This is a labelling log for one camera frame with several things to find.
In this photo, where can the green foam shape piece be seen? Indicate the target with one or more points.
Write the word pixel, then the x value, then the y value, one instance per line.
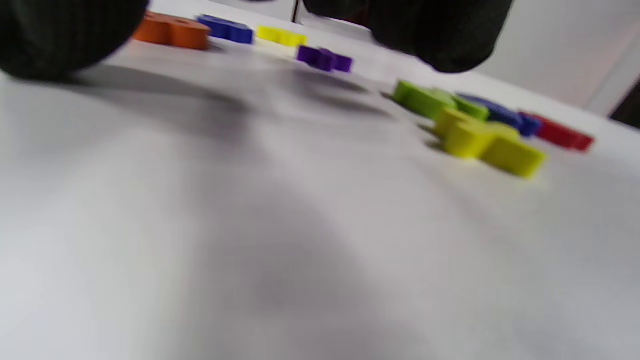
pixel 425 100

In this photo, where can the dark background object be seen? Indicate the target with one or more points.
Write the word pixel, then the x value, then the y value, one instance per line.
pixel 627 107

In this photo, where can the purple foam shape piece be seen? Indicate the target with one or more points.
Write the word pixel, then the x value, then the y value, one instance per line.
pixel 324 58

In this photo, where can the blue foam shape piece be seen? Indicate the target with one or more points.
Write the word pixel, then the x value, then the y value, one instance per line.
pixel 505 116
pixel 227 29

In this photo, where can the red foam shape piece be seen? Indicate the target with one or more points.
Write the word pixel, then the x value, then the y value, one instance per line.
pixel 562 133

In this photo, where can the person's right hand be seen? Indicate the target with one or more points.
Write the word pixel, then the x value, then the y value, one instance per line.
pixel 60 35

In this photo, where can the yellow foam shape piece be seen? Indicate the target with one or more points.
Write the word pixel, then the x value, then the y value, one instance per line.
pixel 492 145
pixel 281 35

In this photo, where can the orange foam shape piece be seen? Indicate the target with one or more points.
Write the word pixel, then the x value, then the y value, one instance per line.
pixel 172 31

